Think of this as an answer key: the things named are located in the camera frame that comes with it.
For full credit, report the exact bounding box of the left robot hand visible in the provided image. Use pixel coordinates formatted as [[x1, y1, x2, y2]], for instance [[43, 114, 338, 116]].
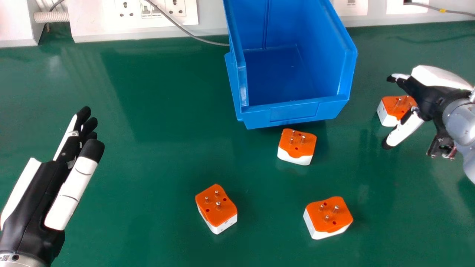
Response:
[[0, 106, 105, 266]]

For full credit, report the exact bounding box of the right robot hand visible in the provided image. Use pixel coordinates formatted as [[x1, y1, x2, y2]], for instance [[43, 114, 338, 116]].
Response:
[[382, 65, 474, 151]]

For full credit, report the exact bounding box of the white-and-orange plug adapter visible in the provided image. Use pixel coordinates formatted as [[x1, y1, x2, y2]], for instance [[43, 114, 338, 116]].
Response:
[[277, 128, 318, 166], [376, 95, 418, 128], [303, 196, 354, 240], [195, 184, 238, 235]]

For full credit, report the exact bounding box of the white socket strip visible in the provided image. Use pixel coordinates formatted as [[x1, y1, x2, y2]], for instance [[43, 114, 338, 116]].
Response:
[[330, 0, 368, 17], [69, 0, 199, 43]]

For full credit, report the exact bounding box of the blue plastic bin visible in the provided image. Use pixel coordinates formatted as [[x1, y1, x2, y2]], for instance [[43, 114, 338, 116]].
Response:
[[223, 0, 358, 130]]

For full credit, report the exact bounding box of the grey cable with yellow tag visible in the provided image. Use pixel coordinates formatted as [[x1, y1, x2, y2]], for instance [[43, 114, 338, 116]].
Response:
[[404, 1, 475, 18]]

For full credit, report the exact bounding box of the white wall box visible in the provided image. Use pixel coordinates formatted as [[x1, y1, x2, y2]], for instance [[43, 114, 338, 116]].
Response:
[[0, 0, 44, 48]]

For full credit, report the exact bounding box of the white corrugated hose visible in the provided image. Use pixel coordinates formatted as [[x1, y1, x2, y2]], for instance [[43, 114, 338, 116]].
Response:
[[33, 11, 70, 24]]

